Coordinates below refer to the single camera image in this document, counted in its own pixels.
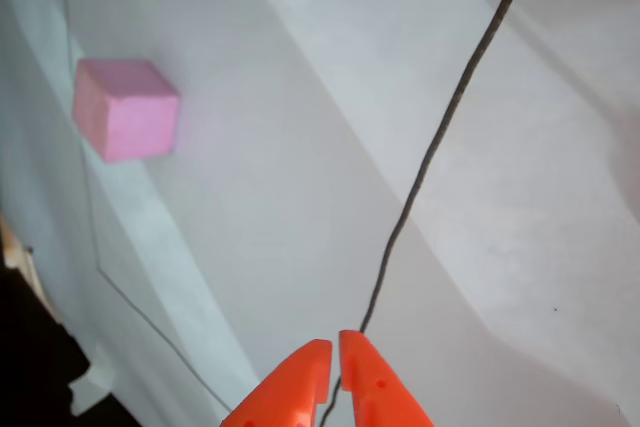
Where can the pink foam block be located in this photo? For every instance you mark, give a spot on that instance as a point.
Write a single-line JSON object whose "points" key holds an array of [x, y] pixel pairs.
{"points": [[130, 117]]}

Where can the white tape piece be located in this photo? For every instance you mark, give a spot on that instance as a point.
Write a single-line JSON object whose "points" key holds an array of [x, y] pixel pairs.
{"points": [[95, 377]]}

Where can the wooden board edge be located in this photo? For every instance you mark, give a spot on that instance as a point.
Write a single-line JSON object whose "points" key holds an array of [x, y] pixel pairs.
{"points": [[20, 257]]}

